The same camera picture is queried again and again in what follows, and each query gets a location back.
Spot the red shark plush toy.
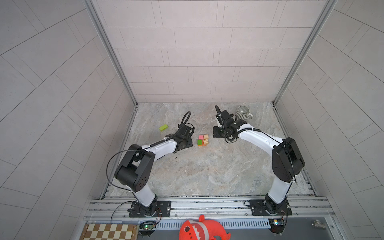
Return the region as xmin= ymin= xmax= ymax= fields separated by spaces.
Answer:
xmin=179 ymin=215 xmax=231 ymax=240

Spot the aluminium corner post left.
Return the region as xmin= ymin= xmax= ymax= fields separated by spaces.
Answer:
xmin=84 ymin=0 xmax=139 ymax=108

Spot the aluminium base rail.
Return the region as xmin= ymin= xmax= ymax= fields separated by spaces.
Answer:
xmin=84 ymin=196 xmax=335 ymax=223

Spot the aluminium corner post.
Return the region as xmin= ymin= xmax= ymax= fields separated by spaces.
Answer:
xmin=84 ymin=0 xmax=139 ymax=108
xmin=272 ymin=0 xmax=338 ymax=106

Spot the right controller circuit board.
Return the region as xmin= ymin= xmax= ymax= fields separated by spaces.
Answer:
xmin=268 ymin=218 xmax=286 ymax=235

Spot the lime green long block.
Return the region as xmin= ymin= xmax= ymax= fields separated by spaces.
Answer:
xmin=159 ymin=124 xmax=169 ymax=132

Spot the left controller circuit board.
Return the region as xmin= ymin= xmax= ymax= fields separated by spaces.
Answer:
xmin=139 ymin=221 xmax=157 ymax=237

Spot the striped ceramic mug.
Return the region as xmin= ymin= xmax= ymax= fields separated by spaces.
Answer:
xmin=236 ymin=106 xmax=254 ymax=120

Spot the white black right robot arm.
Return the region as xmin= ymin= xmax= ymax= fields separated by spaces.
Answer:
xmin=213 ymin=106 xmax=305 ymax=216

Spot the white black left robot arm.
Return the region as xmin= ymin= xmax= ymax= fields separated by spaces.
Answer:
xmin=115 ymin=124 xmax=195 ymax=217

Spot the wooden chessboard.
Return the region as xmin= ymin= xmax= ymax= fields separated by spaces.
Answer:
xmin=80 ymin=224 xmax=139 ymax=240

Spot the controller circuit board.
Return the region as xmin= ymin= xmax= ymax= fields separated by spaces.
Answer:
xmin=268 ymin=218 xmax=286 ymax=235
xmin=139 ymin=221 xmax=157 ymax=237

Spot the aluminium corner post right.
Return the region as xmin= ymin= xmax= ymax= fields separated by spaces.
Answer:
xmin=272 ymin=0 xmax=338 ymax=106

